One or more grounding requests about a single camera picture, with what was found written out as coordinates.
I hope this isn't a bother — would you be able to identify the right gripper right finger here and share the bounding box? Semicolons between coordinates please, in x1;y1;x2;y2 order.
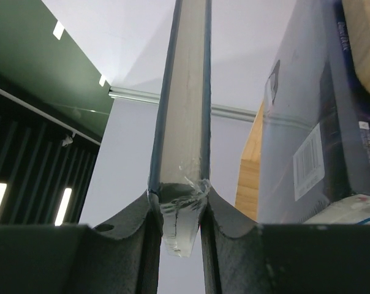
201;190;370;293

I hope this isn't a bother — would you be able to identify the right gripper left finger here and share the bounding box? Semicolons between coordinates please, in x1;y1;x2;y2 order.
0;195;161;293

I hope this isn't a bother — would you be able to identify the navy blue crest book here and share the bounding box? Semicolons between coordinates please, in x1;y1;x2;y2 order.
148;1;212;257

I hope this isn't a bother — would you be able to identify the dark purple galaxy book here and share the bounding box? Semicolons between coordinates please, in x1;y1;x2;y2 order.
257;0;370;224

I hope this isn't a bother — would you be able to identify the wooden two-tier shelf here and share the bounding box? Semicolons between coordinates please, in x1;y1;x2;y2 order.
235;0;370;221

